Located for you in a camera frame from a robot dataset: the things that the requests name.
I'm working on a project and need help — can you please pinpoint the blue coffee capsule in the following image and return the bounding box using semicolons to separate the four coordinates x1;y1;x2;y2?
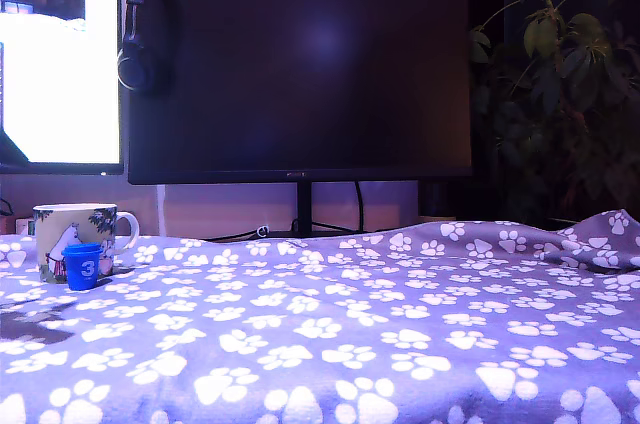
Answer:
61;242;103;292

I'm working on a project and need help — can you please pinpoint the lit white screen monitor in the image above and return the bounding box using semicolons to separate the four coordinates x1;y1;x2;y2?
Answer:
0;0;125;176

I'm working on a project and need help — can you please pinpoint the cartoon print ceramic mug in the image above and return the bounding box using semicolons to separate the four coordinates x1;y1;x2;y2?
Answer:
32;202;140;285

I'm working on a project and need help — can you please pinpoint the black over-ear headphones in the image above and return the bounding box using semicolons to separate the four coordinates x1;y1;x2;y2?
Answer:
116;0;176;98

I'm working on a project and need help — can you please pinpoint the large black monitor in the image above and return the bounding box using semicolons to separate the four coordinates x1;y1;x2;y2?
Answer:
127;0;474;238

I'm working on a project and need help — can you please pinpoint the grey paw print blanket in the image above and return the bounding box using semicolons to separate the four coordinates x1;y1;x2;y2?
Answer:
0;208;640;424

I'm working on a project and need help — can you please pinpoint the green leafy houseplant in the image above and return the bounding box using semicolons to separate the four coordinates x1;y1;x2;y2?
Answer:
469;0;640;230

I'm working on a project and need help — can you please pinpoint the thin black cable with plug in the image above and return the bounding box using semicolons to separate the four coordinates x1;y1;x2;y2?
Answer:
207;229;261;243

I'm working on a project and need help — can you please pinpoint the black monitor power cable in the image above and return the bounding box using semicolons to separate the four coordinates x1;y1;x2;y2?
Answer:
352;181;367;235

